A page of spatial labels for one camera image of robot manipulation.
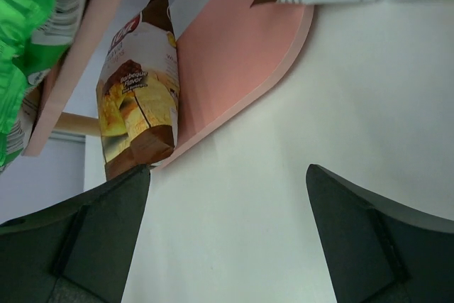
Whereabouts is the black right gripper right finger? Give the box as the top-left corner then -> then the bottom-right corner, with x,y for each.
306,164 -> 453,302

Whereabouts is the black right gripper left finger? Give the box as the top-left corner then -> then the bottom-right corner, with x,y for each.
1,165 -> 150,302

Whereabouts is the green Chuba chips bag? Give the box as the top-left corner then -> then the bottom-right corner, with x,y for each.
1,0 -> 86,170

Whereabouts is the pink three-tier shelf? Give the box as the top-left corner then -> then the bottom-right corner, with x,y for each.
24,0 -> 314,158

